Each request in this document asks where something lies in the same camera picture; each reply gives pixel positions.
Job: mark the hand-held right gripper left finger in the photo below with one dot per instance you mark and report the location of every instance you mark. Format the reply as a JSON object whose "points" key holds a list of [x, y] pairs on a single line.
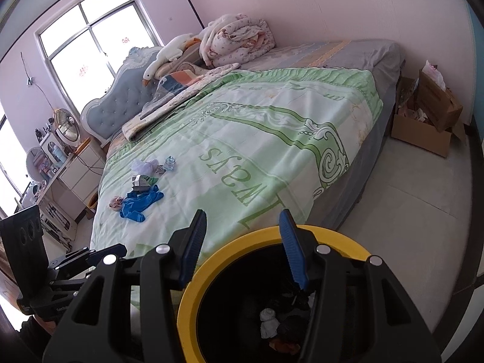
{"points": [[193, 245]]}

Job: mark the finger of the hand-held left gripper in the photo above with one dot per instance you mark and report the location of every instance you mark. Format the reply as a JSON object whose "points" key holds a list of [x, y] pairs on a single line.
{"points": [[113, 250], [72, 279]]}

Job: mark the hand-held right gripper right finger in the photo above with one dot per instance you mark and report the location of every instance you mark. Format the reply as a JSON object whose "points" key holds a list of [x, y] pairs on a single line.
{"points": [[293, 249]]}

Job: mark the pink brown sock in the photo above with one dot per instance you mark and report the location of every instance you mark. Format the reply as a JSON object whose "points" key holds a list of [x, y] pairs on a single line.
{"points": [[116, 202]]}

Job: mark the yellow rim trash bin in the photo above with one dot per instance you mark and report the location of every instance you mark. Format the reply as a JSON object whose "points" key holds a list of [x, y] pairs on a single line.
{"points": [[245, 240]]}

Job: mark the white tissue wad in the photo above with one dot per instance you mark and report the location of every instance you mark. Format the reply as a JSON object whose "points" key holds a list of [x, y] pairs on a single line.
{"points": [[267, 314], [270, 329]]}

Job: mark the socks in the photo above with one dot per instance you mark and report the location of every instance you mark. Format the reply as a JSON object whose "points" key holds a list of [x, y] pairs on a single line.
{"points": [[295, 323]]}

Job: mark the small wrapper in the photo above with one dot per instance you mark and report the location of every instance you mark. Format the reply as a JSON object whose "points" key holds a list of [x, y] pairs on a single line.
{"points": [[160, 170]]}

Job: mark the lilac mesh puff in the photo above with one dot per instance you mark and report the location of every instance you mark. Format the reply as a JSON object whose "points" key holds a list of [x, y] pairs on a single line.
{"points": [[143, 166]]}

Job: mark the person's left forearm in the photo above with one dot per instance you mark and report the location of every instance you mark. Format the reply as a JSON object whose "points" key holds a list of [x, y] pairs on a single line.
{"points": [[34, 329]]}

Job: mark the dark blue orange rim bin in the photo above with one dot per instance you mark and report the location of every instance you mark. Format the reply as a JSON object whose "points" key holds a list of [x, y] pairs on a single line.
{"points": [[92, 203]]}

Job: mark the white desk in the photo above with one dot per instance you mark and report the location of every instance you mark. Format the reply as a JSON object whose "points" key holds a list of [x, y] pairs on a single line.
{"points": [[49, 196]]}

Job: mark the white drawer nightstand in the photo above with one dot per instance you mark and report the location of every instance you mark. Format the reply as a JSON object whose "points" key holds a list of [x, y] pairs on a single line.
{"points": [[81, 174]]}

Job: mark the side window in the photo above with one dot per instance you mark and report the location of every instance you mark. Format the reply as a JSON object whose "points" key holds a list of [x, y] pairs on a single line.
{"points": [[9, 166]]}

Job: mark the round vanity mirror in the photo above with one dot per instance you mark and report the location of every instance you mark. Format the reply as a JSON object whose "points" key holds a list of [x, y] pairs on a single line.
{"points": [[36, 162]]}

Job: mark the teal bottle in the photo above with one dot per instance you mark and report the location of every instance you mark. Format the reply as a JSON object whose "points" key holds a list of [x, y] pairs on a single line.
{"points": [[59, 153]]}

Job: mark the white arched cosmetic cabinet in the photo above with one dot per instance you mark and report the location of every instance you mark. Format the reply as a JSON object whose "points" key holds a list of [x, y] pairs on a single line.
{"points": [[49, 145]]}

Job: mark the round desk fan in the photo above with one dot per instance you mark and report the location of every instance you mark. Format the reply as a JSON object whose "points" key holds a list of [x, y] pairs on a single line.
{"points": [[67, 126]]}

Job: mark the cream folded quilt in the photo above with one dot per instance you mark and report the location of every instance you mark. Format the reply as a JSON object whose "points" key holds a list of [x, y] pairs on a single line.
{"points": [[162, 113]]}

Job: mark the bed with blue tufted headboard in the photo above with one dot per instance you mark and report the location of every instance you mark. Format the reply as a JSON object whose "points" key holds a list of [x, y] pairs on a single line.
{"points": [[109, 113]]}

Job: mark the blue orange patterned blanket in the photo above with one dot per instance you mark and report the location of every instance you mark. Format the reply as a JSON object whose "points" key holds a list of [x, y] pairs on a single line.
{"points": [[177, 81]]}

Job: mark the low open cardboard box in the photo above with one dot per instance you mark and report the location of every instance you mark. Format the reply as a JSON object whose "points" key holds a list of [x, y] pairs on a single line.
{"points": [[419, 140]]}

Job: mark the white goose plush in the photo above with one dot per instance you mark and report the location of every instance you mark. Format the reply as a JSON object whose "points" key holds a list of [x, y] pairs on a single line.
{"points": [[170, 53]]}

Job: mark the large sliding window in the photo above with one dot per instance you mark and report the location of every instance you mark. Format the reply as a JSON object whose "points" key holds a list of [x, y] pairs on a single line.
{"points": [[94, 45]]}

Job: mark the tall cardboard box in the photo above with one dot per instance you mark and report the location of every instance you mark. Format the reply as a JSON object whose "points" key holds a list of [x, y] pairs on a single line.
{"points": [[446, 109]]}

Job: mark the pink printed rolled quilt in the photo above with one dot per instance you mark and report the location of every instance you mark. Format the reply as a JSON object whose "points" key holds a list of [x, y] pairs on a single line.
{"points": [[234, 41]]}

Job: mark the white plastic bag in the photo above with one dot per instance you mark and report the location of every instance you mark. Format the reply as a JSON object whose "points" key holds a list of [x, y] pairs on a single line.
{"points": [[433, 75]]}

